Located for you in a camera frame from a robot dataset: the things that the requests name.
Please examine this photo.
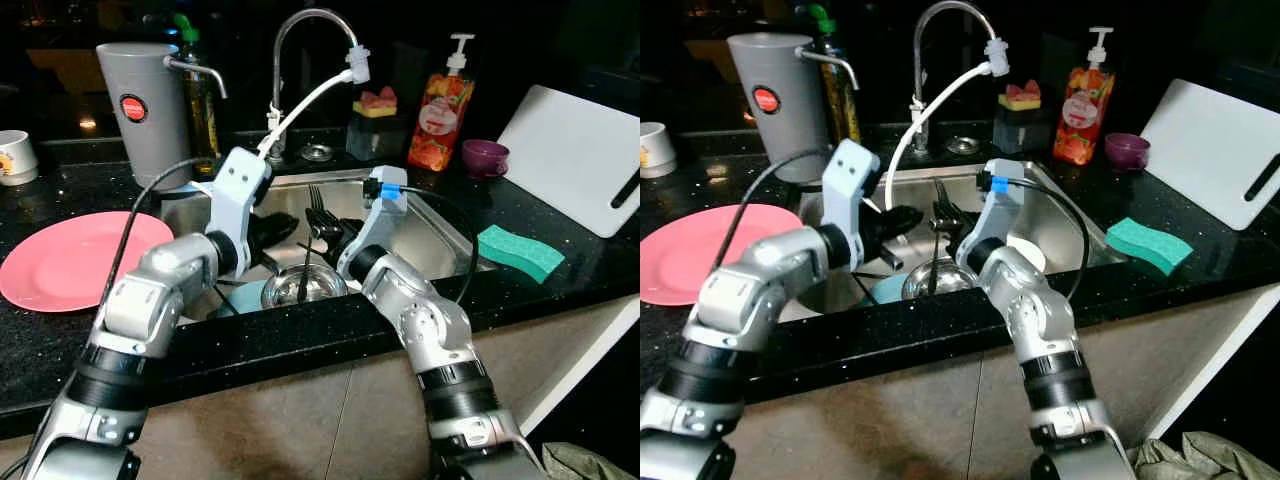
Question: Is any steel fork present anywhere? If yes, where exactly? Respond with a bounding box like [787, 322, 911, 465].
[930, 178, 956, 296]
[303, 184, 329, 301]
[945, 198, 977, 241]
[318, 205, 347, 251]

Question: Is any steel bowl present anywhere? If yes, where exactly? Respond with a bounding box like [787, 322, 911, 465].
[900, 258, 977, 301]
[260, 265, 349, 309]

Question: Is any pink plate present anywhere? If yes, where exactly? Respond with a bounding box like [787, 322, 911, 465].
[640, 204, 804, 307]
[0, 211, 176, 313]

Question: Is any stainless steel sink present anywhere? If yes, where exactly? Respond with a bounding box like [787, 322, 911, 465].
[160, 165, 498, 323]
[795, 160, 1131, 319]

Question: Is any light blue plate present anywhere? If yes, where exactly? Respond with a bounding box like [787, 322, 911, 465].
[868, 272, 911, 306]
[215, 278, 271, 319]

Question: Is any black sponge holder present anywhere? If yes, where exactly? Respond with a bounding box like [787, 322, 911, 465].
[347, 110, 406, 161]
[992, 102, 1051, 154]

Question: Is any oil bottle with green cap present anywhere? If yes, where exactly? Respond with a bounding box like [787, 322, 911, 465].
[172, 12, 223, 177]
[808, 5, 861, 147]

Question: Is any watermelon shaped sponge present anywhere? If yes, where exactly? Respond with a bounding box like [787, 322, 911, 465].
[997, 79, 1043, 111]
[352, 87, 398, 119]

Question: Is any orange soap pump bottle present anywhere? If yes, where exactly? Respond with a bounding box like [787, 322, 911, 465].
[407, 33, 476, 173]
[1052, 27, 1116, 167]

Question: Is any grey water dispenser jug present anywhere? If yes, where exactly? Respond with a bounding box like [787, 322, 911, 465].
[97, 42, 229, 191]
[727, 33, 861, 185]

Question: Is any purple cup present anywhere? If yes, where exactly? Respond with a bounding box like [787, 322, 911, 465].
[462, 139, 511, 179]
[1104, 132, 1151, 171]

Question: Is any chrome gooseneck faucet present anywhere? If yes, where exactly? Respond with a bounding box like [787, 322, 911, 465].
[908, 0, 1001, 156]
[268, 8, 361, 161]

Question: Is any green sponge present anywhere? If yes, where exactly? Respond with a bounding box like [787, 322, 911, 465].
[476, 224, 566, 284]
[1105, 217, 1196, 277]

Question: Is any white cutting board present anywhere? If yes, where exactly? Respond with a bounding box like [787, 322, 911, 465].
[1140, 78, 1280, 231]
[497, 84, 641, 239]

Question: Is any white printed cup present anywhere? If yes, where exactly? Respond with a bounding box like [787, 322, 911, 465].
[640, 122, 678, 179]
[0, 130, 39, 187]

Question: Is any green cloth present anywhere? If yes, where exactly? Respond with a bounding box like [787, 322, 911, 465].
[540, 442, 629, 480]
[1128, 432, 1280, 480]

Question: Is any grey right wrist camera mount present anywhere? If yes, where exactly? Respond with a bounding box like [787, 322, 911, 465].
[975, 158, 1026, 251]
[358, 166, 409, 256]

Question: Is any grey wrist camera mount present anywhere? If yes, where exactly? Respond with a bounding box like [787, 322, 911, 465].
[358, 166, 409, 256]
[975, 158, 1026, 251]
[820, 138, 881, 263]
[205, 146, 273, 263]

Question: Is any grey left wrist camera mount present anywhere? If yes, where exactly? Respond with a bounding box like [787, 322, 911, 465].
[820, 138, 881, 263]
[205, 146, 273, 263]

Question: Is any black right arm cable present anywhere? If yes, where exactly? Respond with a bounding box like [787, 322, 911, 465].
[990, 172, 1092, 303]
[378, 182, 482, 306]

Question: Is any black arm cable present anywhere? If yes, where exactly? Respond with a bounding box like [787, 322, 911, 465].
[712, 148, 849, 271]
[378, 182, 482, 306]
[100, 156, 216, 311]
[990, 172, 1092, 303]

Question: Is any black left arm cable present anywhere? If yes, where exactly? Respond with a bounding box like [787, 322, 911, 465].
[100, 156, 216, 311]
[712, 148, 849, 271]

